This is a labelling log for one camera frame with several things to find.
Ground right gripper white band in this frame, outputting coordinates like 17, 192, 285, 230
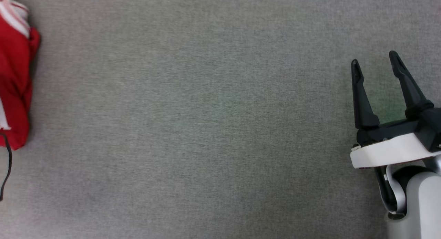
350, 51, 441, 169

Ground red basketball jersey white sleeves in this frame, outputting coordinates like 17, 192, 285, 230
0, 0, 41, 150

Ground grey fabric sofa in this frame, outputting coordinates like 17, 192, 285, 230
0, 0, 441, 239

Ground thin black cable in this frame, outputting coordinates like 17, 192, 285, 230
0, 132, 13, 201

